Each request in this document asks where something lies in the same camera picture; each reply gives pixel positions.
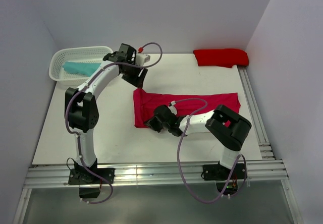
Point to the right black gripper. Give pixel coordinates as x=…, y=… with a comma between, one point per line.
x=152, y=123

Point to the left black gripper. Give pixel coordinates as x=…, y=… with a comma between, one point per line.
x=138, y=81

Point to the magenta t shirt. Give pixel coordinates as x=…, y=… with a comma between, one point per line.
x=145, y=103

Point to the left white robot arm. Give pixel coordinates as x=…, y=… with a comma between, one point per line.
x=81, y=111

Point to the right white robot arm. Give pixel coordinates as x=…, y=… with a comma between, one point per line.
x=230, y=128

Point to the white perforated plastic basket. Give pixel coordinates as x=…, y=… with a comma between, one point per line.
x=93, y=54

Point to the teal rolled t shirt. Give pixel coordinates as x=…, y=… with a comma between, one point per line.
x=86, y=69

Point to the folded red t shirt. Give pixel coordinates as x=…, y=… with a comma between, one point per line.
x=227, y=57

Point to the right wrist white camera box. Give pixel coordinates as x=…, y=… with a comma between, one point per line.
x=172, y=108

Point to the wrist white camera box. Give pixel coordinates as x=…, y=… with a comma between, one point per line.
x=172, y=108
x=142, y=58

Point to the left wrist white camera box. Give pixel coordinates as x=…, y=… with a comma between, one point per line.
x=142, y=58

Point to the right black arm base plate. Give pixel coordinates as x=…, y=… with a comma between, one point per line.
x=220, y=174

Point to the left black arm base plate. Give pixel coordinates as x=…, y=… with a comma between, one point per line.
x=90, y=180

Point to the right side aluminium rail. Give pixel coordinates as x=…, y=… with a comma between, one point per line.
x=262, y=138

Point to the front aluminium rail frame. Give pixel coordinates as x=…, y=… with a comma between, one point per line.
x=143, y=174

